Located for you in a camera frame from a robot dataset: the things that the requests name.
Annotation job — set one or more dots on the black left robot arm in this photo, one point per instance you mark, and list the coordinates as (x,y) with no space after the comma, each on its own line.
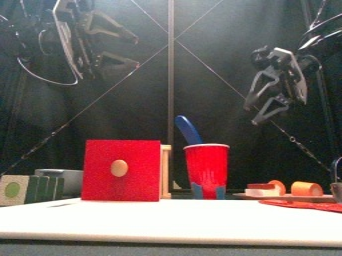
(21,30)

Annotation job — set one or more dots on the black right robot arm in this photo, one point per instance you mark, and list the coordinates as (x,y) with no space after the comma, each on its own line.
(327,30)

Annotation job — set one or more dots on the orange toy sushi disc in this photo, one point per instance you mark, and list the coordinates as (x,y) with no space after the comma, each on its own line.
(279,186)

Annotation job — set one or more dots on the toy sushi roll green centre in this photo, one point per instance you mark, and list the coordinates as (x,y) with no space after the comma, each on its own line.
(30,189)

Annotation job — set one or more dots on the blue plastic utensil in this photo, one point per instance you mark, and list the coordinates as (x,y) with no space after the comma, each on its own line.
(187,130)

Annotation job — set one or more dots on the red plastic cup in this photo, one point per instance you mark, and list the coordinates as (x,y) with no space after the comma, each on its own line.
(207,170)

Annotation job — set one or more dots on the toy nigiri white red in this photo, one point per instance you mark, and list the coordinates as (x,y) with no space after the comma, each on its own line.
(260,190)

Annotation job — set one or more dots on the wooden serving tray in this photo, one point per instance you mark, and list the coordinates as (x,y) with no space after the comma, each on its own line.
(288,198)

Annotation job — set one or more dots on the blue tape strip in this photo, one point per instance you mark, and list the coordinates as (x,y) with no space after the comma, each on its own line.
(196,190)
(220,192)

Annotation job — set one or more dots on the red mat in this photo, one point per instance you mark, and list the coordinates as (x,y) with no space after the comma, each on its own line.
(311,205)

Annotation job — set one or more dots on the grey plastic container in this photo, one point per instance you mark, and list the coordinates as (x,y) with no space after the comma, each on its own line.
(66,180)

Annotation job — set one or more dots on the wooden drawer box red front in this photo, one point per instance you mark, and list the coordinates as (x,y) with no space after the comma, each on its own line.
(133,186)

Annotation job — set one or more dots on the white plastic cutting board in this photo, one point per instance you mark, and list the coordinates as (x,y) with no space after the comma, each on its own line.
(168,220)

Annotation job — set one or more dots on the grey metal frame pole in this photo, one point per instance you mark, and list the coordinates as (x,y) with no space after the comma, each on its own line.
(171,83)

